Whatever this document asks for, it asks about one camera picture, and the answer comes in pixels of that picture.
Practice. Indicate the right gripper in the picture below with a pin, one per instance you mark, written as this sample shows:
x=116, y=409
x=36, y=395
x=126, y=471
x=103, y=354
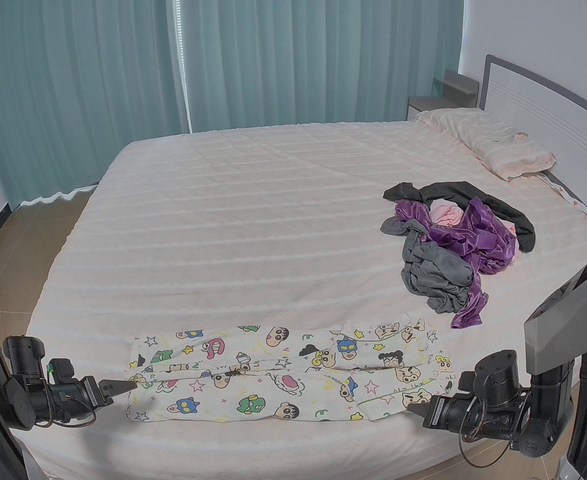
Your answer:
x=446, y=413

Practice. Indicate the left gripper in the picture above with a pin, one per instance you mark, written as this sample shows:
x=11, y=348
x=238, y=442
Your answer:
x=86, y=392

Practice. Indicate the white printed pyjama top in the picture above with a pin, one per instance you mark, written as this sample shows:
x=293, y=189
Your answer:
x=273, y=378

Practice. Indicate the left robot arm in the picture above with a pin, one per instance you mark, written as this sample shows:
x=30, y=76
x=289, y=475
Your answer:
x=23, y=398

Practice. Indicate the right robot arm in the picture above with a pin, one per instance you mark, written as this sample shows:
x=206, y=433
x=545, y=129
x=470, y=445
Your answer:
x=548, y=393

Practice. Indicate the pile of clothes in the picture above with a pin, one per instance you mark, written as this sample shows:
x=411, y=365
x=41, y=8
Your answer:
x=443, y=273

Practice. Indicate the bed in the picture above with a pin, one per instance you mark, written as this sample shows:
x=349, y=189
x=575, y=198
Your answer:
x=248, y=208

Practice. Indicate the pale pink pillow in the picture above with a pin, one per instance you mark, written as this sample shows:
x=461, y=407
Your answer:
x=488, y=143

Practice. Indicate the grey bedside table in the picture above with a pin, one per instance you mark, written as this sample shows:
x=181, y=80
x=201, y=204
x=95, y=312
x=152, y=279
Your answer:
x=436, y=105

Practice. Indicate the blue-green curtain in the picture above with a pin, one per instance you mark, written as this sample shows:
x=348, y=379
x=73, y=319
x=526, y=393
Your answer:
x=73, y=78
x=323, y=43

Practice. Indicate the window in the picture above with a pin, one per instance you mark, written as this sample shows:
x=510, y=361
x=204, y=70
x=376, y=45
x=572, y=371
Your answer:
x=178, y=43

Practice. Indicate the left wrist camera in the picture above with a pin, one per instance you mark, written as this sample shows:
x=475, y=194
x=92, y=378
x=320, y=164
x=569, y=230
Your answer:
x=59, y=372

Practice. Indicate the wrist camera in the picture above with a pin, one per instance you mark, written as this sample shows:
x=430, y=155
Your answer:
x=467, y=383
x=59, y=372

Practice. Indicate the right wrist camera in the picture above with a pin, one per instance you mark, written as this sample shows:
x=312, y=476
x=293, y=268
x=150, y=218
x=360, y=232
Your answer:
x=467, y=383

